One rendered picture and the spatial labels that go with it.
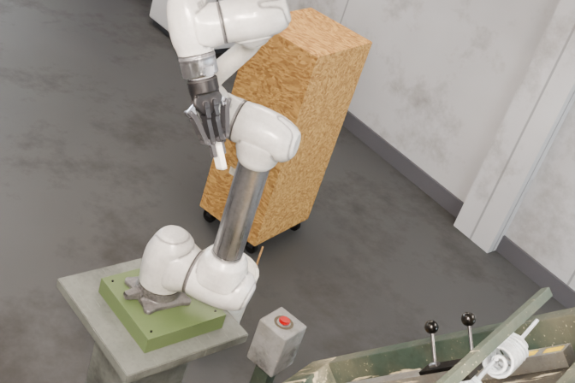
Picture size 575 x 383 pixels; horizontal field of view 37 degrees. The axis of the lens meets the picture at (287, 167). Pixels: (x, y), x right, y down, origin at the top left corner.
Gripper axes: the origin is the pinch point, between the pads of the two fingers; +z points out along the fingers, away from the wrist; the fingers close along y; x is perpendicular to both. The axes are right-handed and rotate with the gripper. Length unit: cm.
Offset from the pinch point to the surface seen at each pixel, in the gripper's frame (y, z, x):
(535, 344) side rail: 58, 68, -43
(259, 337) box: 28, 78, 47
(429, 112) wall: 297, 87, 219
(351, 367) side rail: 41, 86, 17
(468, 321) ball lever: 39, 54, -38
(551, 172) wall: 298, 119, 128
